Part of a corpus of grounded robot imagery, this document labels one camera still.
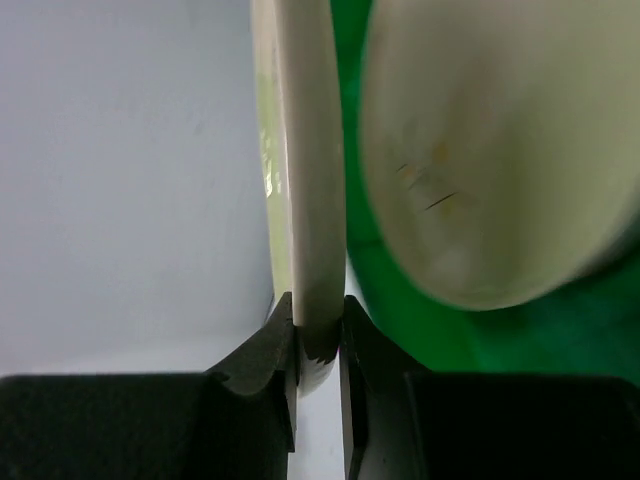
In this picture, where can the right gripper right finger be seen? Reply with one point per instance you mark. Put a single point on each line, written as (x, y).
(401, 420)

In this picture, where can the green plastic bin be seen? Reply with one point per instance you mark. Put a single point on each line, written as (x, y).
(588, 327)

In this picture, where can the green cream plate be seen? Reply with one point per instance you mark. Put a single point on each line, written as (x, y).
(301, 145)
(499, 143)

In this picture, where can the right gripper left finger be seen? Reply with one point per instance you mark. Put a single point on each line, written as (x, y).
(235, 420)

